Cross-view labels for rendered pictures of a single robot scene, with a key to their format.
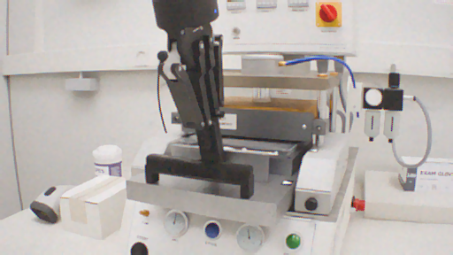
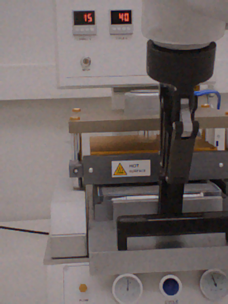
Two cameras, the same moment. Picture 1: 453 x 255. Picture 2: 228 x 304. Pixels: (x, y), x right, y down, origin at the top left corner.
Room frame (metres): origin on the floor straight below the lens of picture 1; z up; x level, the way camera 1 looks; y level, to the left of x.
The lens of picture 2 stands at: (0.02, 0.34, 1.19)
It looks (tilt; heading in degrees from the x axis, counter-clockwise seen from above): 10 degrees down; 333
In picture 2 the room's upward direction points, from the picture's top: 2 degrees counter-clockwise
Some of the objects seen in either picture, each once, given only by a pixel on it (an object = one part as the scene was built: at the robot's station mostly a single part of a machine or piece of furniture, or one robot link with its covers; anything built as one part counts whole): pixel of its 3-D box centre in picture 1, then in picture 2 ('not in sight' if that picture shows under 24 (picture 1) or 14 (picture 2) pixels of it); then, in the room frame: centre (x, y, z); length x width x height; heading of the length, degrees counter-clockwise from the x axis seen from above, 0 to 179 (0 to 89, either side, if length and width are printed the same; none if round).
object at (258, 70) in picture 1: (276, 87); (155, 125); (0.71, -0.10, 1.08); 0.31 x 0.24 x 0.13; 66
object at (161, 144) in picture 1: (180, 150); (70, 207); (0.69, 0.08, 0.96); 0.25 x 0.05 x 0.07; 156
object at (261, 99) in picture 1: (265, 97); (151, 137); (0.69, -0.08, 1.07); 0.22 x 0.17 x 0.10; 66
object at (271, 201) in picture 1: (236, 163); (159, 210); (0.58, -0.02, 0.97); 0.30 x 0.22 x 0.08; 156
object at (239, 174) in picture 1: (196, 174); (177, 229); (0.45, 0.04, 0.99); 0.15 x 0.02 x 0.04; 66
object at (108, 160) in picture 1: (109, 172); not in sight; (1.00, 0.34, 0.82); 0.09 x 0.09 x 0.15
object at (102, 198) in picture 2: (237, 149); (157, 195); (0.58, -0.02, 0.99); 0.18 x 0.06 x 0.02; 66
